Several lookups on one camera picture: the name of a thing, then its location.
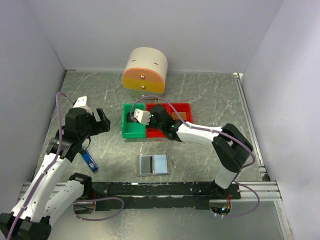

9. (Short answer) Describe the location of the red double plastic bin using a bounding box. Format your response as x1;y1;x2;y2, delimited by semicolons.
145;103;193;138

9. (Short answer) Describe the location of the round three-drawer cabinet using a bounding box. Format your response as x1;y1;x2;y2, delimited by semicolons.
122;47;168;98

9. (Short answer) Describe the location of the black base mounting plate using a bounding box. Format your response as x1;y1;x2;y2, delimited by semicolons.
92;181;241;211

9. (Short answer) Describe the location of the aluminium rail frame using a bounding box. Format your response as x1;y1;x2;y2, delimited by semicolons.
19;72;283;203

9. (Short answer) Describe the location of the dark card in holder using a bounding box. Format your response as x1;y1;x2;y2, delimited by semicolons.
139;156;153;175

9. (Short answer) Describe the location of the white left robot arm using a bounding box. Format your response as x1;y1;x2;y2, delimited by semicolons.
0;107;111;240

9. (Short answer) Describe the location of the grey card holder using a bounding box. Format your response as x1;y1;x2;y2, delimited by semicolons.
136;154;171;177

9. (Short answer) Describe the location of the black card in green bin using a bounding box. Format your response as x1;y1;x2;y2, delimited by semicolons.
126;112;137;123

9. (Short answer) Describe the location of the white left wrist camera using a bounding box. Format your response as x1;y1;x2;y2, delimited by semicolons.
73;96;90;111

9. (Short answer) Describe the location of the blue card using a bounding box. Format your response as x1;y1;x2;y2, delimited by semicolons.
80;147;99;173

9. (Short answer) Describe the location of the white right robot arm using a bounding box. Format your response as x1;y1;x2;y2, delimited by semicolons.
147;104;253;199

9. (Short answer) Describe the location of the orange gold card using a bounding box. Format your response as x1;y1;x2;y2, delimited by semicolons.
171;112;188;121

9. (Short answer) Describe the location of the green plastic bin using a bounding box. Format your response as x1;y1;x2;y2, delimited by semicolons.
121;103;146;139

